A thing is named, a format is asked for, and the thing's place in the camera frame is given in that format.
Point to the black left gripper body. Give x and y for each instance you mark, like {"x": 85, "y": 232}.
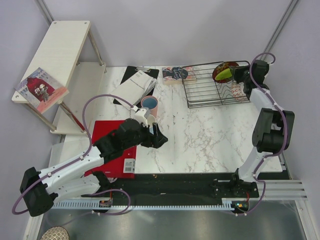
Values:
{"x": 145, "y": 138}

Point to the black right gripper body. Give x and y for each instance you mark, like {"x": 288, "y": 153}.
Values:
{"x": 241, "y": 74}

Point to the green plate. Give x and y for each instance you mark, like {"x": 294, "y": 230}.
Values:
{"x": 223, "y": 75}

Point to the pink plastic cup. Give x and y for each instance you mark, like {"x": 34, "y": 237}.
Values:
{"x": 153, "y": 111}

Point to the light blue mug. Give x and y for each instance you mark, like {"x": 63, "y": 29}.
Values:
{"x": 150, "y": 120}

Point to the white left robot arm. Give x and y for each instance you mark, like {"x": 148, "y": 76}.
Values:
{"x": 41, "y": 189}

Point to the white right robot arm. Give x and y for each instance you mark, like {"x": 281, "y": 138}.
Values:
{"x": 273, "y": 129}

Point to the red white patterned mug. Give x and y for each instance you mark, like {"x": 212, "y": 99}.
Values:
{"x": 237, "y": 91}

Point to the red floral bowl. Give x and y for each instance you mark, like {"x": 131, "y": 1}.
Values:
{"x": 221, "y": 67}

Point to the red folder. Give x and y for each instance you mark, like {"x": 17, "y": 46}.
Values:
{"x": 122, "y": 167}

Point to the white paper booklet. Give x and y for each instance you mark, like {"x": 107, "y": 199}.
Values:
{"x": 133, "y": 88}

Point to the blue pink book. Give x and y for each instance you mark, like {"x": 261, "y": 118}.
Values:
{"x": 177, "y": 75}

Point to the red illustrated book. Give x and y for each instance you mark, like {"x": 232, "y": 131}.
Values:
{"x": 41, "y": 90}

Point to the white wooden shelf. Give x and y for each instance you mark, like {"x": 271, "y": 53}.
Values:
{"x": 58, "y": 54}

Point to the patterned round object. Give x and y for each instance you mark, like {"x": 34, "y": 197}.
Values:
{"x": 56, "y": 233}

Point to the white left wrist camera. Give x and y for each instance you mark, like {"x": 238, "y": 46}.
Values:
{"x": 141, "y": 115}

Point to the black wire dish rack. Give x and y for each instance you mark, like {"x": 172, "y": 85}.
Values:
{"x": 205, "y": 92}

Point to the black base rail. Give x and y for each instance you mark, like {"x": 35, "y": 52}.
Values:
{"x": 177, "y": 188}

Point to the white cable duct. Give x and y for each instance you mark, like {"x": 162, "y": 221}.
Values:
{"x": 99, "y": 204}

